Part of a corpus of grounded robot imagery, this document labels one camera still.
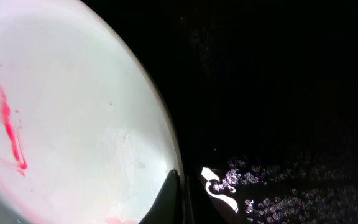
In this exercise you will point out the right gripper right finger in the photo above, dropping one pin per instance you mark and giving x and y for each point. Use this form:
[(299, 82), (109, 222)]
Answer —
[(188, 203)]

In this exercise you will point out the round black serving tray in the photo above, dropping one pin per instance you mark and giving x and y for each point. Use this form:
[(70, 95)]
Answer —
[(264, 99)]

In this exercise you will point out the pale green plate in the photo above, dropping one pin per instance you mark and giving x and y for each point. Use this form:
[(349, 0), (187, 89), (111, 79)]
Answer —
[(84, 134)]

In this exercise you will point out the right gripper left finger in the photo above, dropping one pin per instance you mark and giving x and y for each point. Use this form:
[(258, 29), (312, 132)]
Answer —
[(166, 208)]

